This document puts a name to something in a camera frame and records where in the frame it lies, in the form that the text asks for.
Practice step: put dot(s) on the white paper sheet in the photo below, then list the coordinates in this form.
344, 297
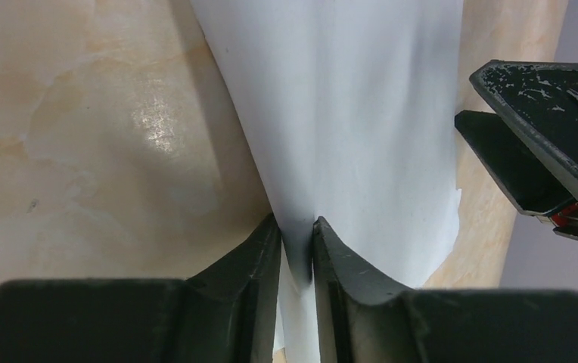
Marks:
347, 107

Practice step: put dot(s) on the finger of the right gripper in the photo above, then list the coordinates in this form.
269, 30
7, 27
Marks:
538, 102
522, 178

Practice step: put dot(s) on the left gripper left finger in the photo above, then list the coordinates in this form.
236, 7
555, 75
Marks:
225, 313

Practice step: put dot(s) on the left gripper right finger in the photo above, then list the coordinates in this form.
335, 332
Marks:
366, 316

